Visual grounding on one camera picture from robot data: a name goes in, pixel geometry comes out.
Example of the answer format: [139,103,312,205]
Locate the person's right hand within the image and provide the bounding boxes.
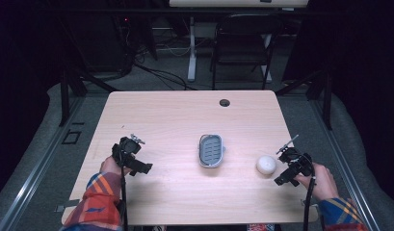
[293,162,340,203]

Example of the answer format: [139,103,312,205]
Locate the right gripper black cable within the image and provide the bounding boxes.
[302,153,317,231]

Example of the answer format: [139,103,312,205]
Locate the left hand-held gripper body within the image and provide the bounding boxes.
[111,133,146,168]

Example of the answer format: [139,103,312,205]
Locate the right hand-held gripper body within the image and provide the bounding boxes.
[276,134,315,178]

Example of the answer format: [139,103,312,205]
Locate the black metal frame stand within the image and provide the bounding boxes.
[275,67,334,131]
[57,63,119,128]

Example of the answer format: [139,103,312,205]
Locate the black horizontal frame bar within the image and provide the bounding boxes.
[39,7,333,16]

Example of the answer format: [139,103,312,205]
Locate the white desk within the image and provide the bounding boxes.
[168,0,310,84]

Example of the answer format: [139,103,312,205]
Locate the gray soap dish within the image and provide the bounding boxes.
[197,133,226,169]

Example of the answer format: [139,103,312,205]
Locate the person's left hand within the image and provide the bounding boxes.
[99,155,132,177]

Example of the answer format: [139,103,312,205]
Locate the black floor cables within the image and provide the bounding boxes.
[132,38,199,91]

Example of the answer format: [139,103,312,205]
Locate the black folding chair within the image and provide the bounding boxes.
[209,13,285,91]

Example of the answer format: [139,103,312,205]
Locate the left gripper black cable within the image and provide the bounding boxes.
[118,138,129,231]

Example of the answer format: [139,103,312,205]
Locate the aluminium floor rail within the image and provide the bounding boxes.
[309,98,382,231]
[0,95,87,231]

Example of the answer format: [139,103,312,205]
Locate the gray tape strip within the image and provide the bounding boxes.
[53,198,81,214]

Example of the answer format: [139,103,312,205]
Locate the white round soap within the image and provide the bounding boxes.
[255,155,278,176]

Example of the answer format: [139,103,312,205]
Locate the dark equipment with red light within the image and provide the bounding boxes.
[88,13,136,73]

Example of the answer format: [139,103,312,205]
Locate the person's red patterned clothing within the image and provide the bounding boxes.
[247,223,276,231]

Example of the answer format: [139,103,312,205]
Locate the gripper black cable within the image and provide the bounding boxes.
[118,138,129,231]
[302,153,317,231]

